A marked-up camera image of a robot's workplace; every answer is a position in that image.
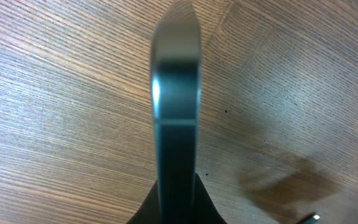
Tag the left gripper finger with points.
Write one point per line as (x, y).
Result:
(175, 87)

